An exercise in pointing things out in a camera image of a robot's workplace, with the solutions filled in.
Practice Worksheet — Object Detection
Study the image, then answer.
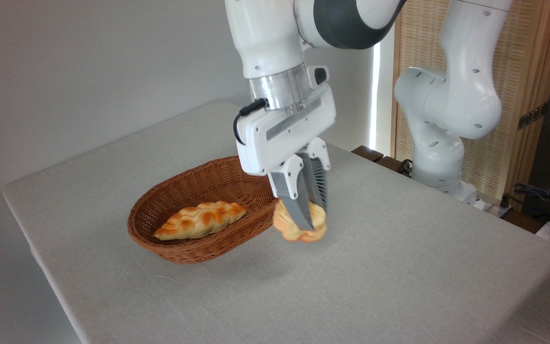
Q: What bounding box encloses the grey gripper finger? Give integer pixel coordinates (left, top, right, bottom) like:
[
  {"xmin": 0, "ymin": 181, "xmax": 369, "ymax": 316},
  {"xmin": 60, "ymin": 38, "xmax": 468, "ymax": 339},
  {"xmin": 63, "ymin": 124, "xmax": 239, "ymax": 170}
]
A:
[
  {"xmin": 301, "ymin": 137, "xmax": 332, "ymax": 211},
  {"xmin": 268, "ymin": 154, "xmax": 317, "ymax": 232}
]

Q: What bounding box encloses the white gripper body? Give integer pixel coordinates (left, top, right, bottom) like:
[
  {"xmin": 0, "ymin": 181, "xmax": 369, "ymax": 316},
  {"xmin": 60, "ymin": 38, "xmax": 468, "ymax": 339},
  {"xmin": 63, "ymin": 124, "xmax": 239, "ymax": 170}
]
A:
[{"xmin": 235, "ymin": 82, "xmax": 338, "ymax": 177}]

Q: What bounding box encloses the round pale bread bun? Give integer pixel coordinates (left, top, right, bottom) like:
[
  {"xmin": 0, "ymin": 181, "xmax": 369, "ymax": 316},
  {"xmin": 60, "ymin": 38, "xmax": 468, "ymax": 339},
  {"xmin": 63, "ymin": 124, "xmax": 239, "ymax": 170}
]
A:
[{"xmin": 273, "ymin": 198, "xmax": 328, "ymax": 243}]

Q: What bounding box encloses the braided golden bread loaf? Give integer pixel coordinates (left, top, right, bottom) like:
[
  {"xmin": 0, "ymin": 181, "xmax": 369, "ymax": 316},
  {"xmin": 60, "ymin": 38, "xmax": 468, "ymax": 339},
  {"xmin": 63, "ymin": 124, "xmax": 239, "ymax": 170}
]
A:
[{"xmin": 153, "ymin": 201, "xmax": 247, "ymax": 241}]

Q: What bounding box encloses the brown wicker oval basket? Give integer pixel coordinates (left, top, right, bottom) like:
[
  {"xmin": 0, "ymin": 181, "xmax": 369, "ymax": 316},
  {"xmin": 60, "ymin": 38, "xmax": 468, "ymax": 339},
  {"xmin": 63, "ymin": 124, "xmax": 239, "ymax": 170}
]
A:
[{"xmin": 127, "ymin": 155, "xmax": 281, "ymax": 264}]

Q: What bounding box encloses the dark wooden base board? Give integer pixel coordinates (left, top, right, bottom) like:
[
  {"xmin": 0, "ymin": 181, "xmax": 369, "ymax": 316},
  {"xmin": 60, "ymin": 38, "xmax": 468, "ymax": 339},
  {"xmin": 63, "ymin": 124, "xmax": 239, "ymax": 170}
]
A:
[{"xmin": 351, "ymin": 145, "xmax": 413, "ymax": 176}]

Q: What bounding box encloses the grey tablecloth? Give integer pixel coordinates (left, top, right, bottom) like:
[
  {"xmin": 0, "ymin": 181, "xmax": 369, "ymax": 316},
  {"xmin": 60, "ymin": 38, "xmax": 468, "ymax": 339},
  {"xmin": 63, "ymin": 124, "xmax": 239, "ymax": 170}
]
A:
[{"xmin": 2, "ymin": 100, "xmax": 550, "ymax": 344}]

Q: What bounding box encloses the black screen hinge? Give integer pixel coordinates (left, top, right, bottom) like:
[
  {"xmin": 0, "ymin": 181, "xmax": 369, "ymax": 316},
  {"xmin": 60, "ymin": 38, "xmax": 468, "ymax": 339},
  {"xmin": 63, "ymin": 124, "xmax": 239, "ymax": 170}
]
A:
[{"xmin": 517, "ymin": 102, "xmax": 549, "ymax": 130}]

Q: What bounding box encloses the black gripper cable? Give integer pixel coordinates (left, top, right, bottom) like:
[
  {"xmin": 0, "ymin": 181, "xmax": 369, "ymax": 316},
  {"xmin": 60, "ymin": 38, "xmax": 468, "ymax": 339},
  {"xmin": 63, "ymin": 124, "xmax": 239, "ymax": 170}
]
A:
[{"xmin": 233, "ymin": 98, "xmax": 270, "ymax": 146}]

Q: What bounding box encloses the black cable bundle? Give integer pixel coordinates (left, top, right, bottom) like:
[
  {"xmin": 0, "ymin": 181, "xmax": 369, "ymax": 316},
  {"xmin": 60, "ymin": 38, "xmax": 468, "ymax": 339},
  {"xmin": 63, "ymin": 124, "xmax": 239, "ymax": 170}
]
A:
[{"xmin": 500, "ymin": 182, "xmax": 550, "ymax": 225}]

